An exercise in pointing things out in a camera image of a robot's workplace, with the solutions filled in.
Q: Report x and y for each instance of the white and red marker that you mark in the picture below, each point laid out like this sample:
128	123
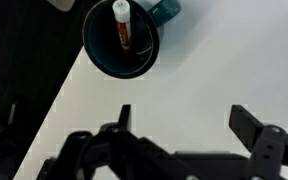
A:
123	23

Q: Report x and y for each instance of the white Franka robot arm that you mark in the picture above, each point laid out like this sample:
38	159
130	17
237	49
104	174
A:
62	4

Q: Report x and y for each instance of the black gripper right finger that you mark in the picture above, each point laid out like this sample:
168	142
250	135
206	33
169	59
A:
245	128

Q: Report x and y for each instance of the dark teal mug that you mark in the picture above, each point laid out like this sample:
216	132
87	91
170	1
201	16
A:
117	56

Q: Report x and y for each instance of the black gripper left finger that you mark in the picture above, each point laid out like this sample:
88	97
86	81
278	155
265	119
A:
125	116

